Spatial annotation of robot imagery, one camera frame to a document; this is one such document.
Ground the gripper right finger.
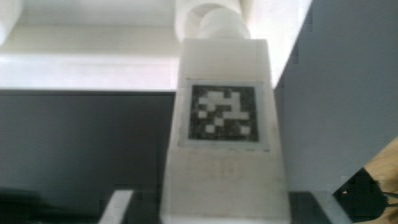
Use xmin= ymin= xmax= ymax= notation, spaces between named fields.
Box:
xmin=312 ymin=191 xmax=353 ymax=224

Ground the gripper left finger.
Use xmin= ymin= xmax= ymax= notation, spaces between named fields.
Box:
xmin=97 ymin=190 xmax=135 ymax=224

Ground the white leg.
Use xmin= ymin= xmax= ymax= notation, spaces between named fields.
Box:
xmin=158 ymin=7 xmax=291 ymax=224

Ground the white square tabletop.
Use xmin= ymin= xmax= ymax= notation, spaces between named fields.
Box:
xmin=0 ymin=0 xmax=314 ymax=91

